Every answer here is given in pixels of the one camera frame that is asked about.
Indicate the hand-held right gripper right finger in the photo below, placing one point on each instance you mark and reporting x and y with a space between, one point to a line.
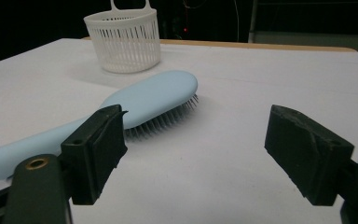
307 158

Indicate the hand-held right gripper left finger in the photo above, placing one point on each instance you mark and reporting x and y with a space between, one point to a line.
90 161

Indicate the light blue hairbrush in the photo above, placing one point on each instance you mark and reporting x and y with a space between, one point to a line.
155 93

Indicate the white table mat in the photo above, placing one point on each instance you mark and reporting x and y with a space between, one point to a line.
230 93

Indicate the white metal desk frame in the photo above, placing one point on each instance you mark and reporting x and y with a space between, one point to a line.
292 36

